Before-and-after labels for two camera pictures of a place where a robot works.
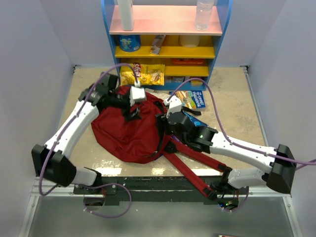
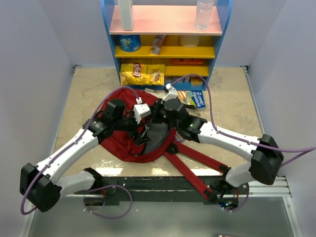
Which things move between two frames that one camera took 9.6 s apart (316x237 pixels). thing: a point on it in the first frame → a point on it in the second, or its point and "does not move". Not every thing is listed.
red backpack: [131, 133] does not move
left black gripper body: [118, 101] → [129, 123]
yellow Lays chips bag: [147, 74] does not move
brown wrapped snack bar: [157, 44] does not move
